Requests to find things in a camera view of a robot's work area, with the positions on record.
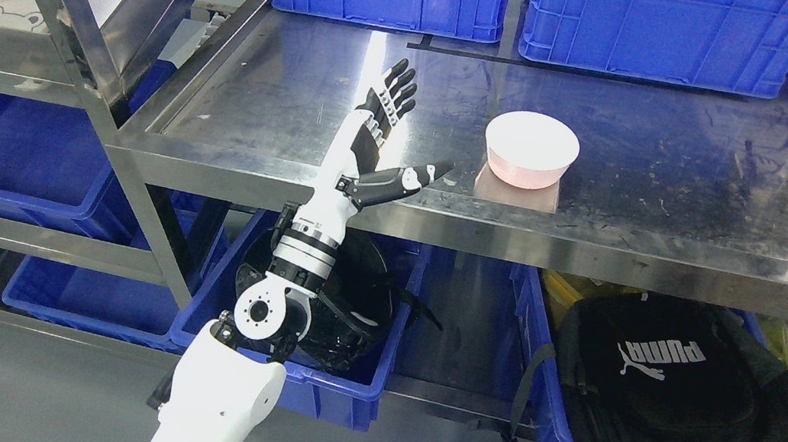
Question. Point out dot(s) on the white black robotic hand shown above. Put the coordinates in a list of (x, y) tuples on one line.
[(348, 180)]

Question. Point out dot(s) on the pink ikea bowl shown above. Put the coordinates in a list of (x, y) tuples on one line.
[(530, 150)]

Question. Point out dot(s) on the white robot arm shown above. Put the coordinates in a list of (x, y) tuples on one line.
[(220, 395)]

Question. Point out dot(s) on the blue bin left shelf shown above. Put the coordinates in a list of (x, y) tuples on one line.
[(55, 173)]

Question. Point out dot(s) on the steel table shelf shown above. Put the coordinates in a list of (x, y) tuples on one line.
[(677, 190)]

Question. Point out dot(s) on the black helmet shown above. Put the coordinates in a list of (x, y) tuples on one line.
[(357, 307)]

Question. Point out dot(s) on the blue bin holding helmet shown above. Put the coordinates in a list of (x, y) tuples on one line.
[(351, 399)]

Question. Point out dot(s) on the blue bin under backpack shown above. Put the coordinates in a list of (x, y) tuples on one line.
[(543, 298)]

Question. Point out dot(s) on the black puma backpack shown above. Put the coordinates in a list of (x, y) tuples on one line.
[(649, 367)]

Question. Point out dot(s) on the blue crate top right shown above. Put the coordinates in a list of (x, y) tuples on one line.
[(733, 46)]

